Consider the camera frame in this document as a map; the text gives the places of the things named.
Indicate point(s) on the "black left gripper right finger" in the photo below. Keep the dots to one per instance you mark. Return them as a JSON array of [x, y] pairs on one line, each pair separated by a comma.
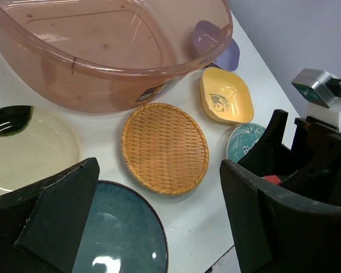
[[276, 230]]

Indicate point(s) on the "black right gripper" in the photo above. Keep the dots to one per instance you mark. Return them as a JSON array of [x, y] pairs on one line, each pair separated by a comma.
[[310, 168]]

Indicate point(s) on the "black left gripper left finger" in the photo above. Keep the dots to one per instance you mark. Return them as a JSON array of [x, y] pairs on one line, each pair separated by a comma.
[[41, 225]]

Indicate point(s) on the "red and teal plate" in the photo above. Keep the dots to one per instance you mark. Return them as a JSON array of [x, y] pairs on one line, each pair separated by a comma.
[[242, 140]]

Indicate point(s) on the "dark teal round plate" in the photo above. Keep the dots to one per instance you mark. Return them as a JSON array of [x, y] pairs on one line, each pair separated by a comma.
[[123, 233]]

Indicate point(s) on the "pink translucent plastic bin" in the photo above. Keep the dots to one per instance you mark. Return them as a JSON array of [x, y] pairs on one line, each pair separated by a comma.
[[108, 56]]

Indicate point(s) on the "cream round plate black mark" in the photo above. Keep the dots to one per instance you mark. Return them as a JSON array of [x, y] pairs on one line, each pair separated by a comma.
[[34, 144]]

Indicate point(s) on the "yellow square dish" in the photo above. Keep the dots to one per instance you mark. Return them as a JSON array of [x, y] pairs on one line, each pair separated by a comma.
[[225, 96]]

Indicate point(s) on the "round woven bamboo plate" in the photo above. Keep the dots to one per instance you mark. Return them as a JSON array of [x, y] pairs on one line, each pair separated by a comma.
[[164, 149]]

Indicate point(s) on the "purple square dish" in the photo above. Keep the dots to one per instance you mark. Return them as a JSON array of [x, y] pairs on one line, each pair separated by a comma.
[[228, 55]]

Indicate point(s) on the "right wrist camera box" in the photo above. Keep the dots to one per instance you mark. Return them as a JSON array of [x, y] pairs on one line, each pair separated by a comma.
[[322, 91]]

